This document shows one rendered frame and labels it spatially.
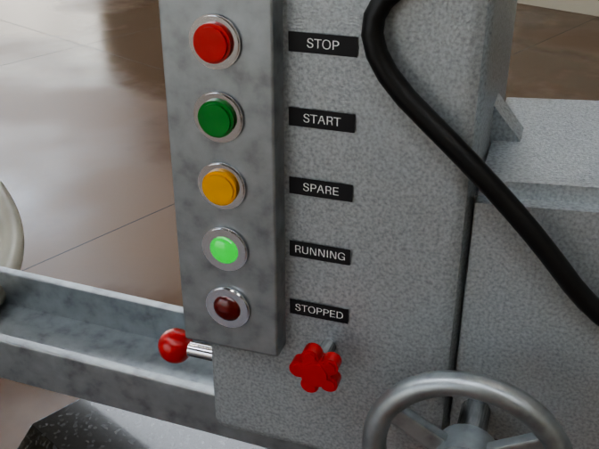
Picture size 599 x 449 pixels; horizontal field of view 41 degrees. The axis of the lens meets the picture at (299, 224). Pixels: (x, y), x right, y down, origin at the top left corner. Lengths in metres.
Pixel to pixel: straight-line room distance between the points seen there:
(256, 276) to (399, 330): 0.11
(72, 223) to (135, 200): 0.31
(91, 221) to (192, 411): 2.80
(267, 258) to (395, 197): 0.10
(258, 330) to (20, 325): 0.41
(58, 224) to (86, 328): 2.63
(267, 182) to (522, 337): 0.21
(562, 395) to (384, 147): 0.23
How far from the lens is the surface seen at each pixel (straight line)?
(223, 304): 0.61
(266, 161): 0.55
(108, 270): 3.19
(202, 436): 1.17
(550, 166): 0.58
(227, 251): 0.59
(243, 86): 0.54
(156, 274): 3.13
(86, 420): 1.23
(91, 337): 0.94
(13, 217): 1.10
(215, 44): 0.53
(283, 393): 0.67
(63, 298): 0.96
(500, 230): 0.56
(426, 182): 0.54
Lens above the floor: 1.62
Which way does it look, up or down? 28 degrees down
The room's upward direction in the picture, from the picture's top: straight up
